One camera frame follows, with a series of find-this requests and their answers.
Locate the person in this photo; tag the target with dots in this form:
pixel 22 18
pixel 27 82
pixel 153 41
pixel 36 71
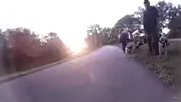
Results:
pixel 151 25
pixel 124 39

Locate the grey asphalt path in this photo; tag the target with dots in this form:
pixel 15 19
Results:
pixel 83 88

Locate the dog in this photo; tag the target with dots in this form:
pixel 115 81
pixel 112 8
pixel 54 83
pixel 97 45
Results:
pixel 162 44
pixel 129 49

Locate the white vehicle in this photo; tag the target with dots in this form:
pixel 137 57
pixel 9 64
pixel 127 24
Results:
pixel 138 35

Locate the row of trees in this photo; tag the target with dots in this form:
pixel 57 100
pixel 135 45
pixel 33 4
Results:
pixel 21 49
pixel 175 19

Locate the grass verge with dry patches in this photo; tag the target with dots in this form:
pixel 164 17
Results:
pixel 177 65

